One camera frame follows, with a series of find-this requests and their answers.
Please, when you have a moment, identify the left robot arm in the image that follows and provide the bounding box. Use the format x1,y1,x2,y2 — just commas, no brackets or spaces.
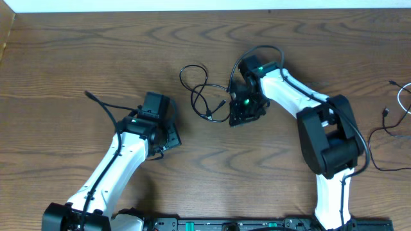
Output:
41,92,181,230

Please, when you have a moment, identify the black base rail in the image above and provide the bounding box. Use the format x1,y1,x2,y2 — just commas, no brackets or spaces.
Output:
110,218,393,231

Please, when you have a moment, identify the white usb cable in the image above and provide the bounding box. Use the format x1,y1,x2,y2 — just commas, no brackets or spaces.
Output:
397,82,411,115

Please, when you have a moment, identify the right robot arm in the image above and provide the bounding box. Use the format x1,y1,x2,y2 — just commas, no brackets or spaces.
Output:
229,56,364,230

